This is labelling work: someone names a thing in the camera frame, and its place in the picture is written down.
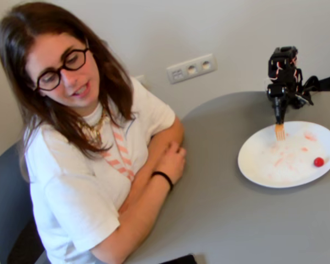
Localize grey chair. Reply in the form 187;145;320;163
0;140;50;264

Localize red white servo cable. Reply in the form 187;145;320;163
269;52;299;83

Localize black hair tie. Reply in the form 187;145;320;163
151;170;174;192

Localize woman's right forearm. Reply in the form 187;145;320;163
92;175;174;264

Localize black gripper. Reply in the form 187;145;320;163
266;84;290;124

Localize flat black device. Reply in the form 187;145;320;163
151;254;199;264

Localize woman's head brown hair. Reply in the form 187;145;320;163
0;2;135;155

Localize pink striped white lanyard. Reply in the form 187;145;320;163
103;123;135;182

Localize gold chain necklace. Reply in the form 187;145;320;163
79;107;111;146

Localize black table clamp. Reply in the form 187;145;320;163
302;75;321;97

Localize woman's right hand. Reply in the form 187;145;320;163
156;140;188;186

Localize white round plate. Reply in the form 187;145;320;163
238;120;330;189

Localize dark-framed eyeglasses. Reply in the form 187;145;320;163
32;38;91;91

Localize white t-shirt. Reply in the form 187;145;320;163
23;76;177;264

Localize woman's left hand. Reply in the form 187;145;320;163
118;198;135;218

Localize woman's left forearm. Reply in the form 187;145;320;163
130;117;185;184

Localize white wall socket strip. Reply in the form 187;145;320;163
166;53;218;85

